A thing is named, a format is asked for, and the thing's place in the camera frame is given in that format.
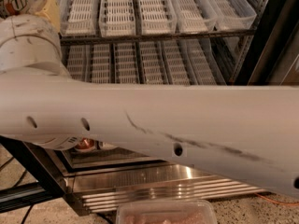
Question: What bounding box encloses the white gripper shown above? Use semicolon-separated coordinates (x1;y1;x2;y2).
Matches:
0;0;70;77

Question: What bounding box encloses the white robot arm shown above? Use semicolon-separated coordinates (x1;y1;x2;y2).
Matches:
0;14;299;197

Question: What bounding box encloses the top shelf tray one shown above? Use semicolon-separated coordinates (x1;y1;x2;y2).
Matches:
60;0;99;36

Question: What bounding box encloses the middle shelf tray one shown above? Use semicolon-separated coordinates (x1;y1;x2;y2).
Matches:
64;45;87;81

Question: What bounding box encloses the middle shelf tray two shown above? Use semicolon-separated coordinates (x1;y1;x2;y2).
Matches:
90;44;111;84

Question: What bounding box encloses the shelf tray two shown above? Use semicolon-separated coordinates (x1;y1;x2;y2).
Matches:
90;44;111;84
98;0;135;37

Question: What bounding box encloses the top shelf tray two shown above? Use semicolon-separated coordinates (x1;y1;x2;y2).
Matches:
98;0;135;37

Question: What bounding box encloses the middle shelf tray three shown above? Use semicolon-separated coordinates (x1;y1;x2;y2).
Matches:
114;43;140;84

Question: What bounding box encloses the shelf tray three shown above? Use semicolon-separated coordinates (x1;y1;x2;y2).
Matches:
137;0;177;35
114;43;140;84

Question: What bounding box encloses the top shelf tray three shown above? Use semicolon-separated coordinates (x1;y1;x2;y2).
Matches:
137;0;177;35

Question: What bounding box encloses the middle shelf tray four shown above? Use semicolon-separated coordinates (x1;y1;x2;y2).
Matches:
138;41;168;85

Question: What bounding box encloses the shelf tray four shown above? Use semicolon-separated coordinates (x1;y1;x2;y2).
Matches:
138;41;168;85
171;0;217;34

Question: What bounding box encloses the front red soda can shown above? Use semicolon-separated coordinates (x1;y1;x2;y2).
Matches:
75;138;96;152

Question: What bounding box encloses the top shelf tray four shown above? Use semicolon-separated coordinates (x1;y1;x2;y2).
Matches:
171;0;217;34

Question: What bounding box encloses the middle shelf tray five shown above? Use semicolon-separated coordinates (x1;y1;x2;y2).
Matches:
161;40;194;86

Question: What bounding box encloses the shelf tray five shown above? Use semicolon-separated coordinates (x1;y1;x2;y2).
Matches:
161;40;194;86
208;0;257;31

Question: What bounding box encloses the black fridge door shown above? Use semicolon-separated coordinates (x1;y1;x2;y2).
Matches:
0;136;66;213

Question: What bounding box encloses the top shelf tray five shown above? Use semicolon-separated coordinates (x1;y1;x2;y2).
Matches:
208;0;257;31

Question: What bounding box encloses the clear plastic food container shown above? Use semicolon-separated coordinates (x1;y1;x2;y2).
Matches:
116;200;218;224

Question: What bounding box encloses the black floor cable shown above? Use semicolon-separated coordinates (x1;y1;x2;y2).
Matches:
0;156;36;224

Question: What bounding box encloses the orange cable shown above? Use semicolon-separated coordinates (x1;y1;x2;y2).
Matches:
255;193;299;207

